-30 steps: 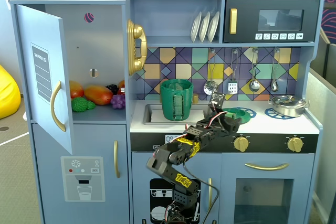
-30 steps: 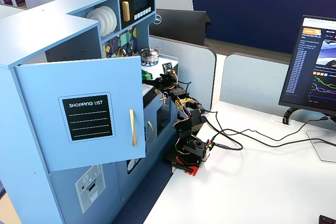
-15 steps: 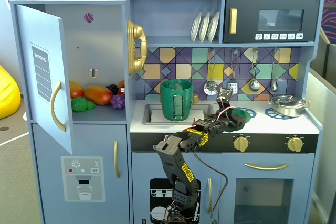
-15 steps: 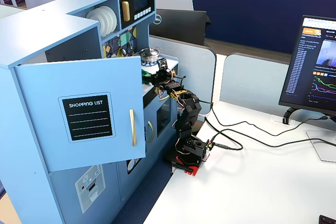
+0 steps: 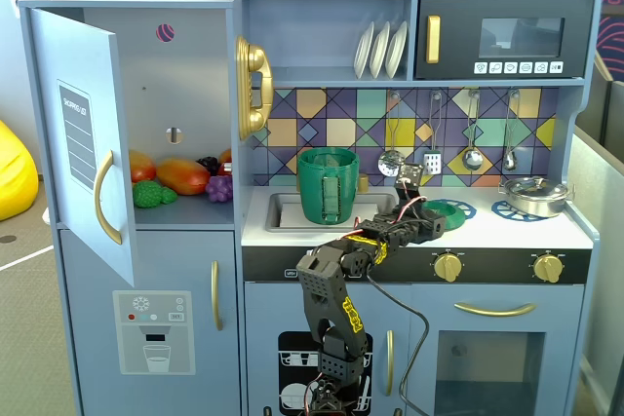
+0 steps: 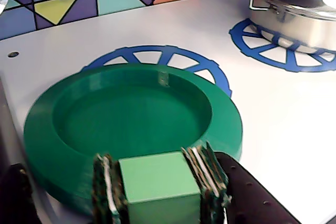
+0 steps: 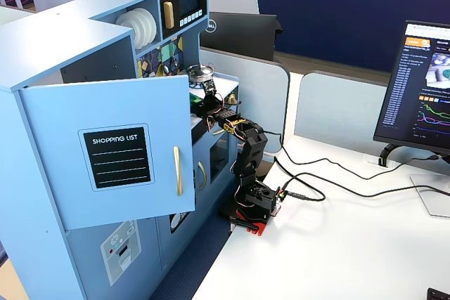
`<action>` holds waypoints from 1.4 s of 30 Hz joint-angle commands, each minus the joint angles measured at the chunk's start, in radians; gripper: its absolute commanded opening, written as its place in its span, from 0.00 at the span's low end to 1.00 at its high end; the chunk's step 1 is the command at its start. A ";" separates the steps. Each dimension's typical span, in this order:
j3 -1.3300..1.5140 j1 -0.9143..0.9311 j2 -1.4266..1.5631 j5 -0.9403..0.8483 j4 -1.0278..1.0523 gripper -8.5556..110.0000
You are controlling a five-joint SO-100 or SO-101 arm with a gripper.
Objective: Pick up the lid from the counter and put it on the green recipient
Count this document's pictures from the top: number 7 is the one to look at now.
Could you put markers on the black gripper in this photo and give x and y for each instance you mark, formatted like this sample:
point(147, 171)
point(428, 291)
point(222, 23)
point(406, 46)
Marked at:
point(203, 111)

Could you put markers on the green plastic lid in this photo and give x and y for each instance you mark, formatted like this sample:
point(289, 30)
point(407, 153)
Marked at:
point(196, 100)

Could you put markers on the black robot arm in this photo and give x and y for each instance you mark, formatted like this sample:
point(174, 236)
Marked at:
point(253, 145)

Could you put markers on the steel pot lid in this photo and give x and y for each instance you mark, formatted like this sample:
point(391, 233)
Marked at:
point(199, 69)

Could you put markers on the steel toy pot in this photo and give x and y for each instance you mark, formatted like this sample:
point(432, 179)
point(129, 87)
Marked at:
point(200, 78)

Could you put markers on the gold stove knob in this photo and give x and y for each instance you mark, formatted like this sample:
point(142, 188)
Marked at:
point(232, 98)

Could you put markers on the steel small spoon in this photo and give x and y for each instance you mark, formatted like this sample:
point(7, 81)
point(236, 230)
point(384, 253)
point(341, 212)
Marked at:
point(174, 64)

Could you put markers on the grey desk divider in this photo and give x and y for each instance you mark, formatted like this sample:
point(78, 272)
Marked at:
point(334, 110)
point(260, 96)

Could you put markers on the blue oven door with window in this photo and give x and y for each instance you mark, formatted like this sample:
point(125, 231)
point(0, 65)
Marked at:
point(218, 163)

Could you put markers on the black microwave door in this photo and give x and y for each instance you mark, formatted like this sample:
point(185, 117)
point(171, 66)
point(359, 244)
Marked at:
point(168, 34)

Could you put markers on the black Dell monitor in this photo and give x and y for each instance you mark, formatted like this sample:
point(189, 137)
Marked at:
point(246, 36)

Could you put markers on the white toy plate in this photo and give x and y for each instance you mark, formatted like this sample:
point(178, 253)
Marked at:
point(150, 31)
point(155, 26)
point(130, 29)

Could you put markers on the red table clamp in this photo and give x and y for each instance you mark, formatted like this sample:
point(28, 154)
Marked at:
point(255, 228)

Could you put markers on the blue cabinet door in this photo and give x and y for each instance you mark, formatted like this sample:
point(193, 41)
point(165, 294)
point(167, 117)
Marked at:
point(52, 156)

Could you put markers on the blue door with dispenser print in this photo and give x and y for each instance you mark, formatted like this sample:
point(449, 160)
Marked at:
point(147, 261)

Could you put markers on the black computer monitor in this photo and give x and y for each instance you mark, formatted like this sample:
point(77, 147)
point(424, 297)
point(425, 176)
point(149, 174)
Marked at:
point(404, 103)

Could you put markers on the blue toy kitchen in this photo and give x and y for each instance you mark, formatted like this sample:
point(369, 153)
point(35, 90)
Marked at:
point(28, 208)

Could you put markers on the silver monitor stand base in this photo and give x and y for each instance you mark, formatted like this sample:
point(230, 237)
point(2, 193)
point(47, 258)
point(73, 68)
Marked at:
point(432, 201)

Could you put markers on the black keyboard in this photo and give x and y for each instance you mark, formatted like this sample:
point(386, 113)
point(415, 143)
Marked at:
point(439, 294)

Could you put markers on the small gripper camera board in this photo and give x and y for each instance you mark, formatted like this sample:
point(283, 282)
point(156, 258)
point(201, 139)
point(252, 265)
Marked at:
point(208, 87)

